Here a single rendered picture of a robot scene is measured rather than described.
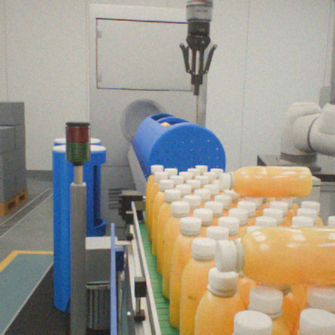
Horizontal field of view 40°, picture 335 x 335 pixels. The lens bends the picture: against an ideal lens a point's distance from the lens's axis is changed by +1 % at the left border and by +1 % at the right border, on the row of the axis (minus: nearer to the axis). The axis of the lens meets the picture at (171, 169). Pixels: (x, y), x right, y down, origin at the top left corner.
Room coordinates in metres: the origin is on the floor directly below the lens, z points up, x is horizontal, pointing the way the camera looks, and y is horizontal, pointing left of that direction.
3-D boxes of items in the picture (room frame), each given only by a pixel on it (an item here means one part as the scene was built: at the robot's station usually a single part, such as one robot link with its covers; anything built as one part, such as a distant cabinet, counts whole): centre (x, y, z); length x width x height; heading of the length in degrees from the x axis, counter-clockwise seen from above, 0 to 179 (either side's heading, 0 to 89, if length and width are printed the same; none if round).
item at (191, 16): (1.58, -0.08, 1.60); 0.09 x 0.09 x 0.06
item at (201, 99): (3.11, -0.19, 0.85); 0.06 x 0.06 x 1.70; 8
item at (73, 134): (1.16, 0.24, 1.23); 0.06 x 0.06 x 0.04
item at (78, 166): (1.16, 0.24, 1.18); 0.06 x 0.06 x 0.16
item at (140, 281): (0.84, 0.05, 0.94); 0.03 x 0.02 x 0.08; 8
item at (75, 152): (1.16, 0.24, 1.18); 0.06 x 0.06 x 0.05
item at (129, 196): (1.52, 0.13, 0.95); 0.10 x 0.07 x 0.10; 98
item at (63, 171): (2.45, 0.50, 0.59); 0.28 x 0.28 x 0.88
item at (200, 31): (1.58, -0.08, 1.53); 0.08 x 0.07 x 0.09; 98
